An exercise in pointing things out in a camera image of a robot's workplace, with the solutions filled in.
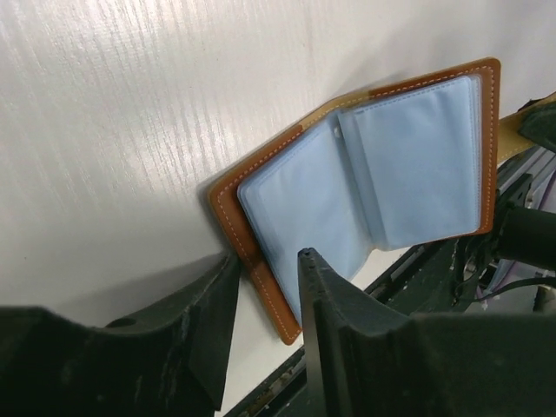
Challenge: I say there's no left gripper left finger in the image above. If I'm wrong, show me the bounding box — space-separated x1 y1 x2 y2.
1 254 241 416

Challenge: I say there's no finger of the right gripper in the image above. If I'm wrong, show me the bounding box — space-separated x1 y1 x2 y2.
519 93 556 152

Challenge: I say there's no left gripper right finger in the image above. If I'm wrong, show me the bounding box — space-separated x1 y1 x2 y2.
298 248 555 416

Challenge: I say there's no brown leather card holder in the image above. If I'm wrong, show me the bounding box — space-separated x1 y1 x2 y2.
208 57 531 345

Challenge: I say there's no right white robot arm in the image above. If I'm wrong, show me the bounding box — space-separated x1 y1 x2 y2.
453 94 555 304

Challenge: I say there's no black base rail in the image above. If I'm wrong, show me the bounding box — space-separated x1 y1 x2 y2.
221 242 479 417

